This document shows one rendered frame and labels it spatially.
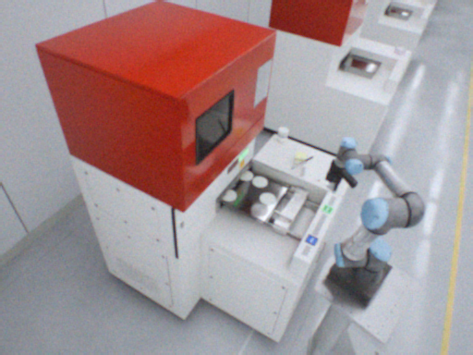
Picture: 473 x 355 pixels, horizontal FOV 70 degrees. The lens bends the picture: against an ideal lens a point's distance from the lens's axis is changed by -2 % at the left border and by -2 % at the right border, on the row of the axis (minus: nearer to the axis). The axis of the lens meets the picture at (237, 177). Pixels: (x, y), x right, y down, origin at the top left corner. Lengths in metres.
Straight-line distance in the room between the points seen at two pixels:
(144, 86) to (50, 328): 2.00
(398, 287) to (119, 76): 1.70
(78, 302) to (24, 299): 0.40
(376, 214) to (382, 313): 0.75
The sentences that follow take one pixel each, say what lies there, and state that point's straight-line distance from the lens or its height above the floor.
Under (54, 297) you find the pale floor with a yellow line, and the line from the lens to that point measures 2.96.
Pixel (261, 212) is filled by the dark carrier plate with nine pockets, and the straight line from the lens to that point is 2.05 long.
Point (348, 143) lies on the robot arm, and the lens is 1.74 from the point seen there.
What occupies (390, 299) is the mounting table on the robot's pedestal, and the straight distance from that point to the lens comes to 2.04.
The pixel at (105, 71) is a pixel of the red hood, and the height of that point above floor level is 1.81.
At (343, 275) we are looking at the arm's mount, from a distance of 1.90.
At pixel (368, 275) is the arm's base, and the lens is 1.87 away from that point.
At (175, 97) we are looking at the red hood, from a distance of 1.21.
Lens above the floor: 2.43
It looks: 43 degrees down
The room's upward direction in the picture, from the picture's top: 5 degrees clockwise
